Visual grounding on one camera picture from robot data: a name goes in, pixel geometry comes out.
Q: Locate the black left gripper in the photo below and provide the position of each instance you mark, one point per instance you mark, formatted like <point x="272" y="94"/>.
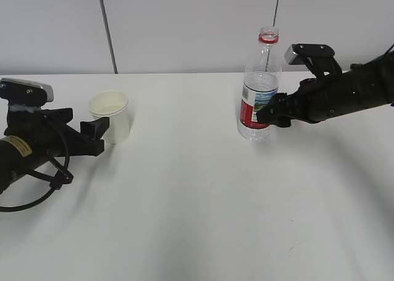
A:
<point x="47" y="131"/>

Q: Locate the clear plastic water bottle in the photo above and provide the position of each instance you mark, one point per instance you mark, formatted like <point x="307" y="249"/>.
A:
<point x="260" y="83"/>

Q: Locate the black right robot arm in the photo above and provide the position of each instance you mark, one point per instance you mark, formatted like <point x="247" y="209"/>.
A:
<point x="366" y="86"/>

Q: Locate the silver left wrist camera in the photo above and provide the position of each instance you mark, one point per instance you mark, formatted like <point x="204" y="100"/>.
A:
<point x="24" y="95"/>

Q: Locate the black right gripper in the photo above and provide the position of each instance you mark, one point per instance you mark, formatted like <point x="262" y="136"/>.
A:
<point x="314" y="101"/>

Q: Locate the white paper cup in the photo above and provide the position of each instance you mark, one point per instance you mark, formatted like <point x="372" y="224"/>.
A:
<point x="112" y="104"/>

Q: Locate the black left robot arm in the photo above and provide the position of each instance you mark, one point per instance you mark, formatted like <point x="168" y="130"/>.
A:
<point x="18" y="160"/>

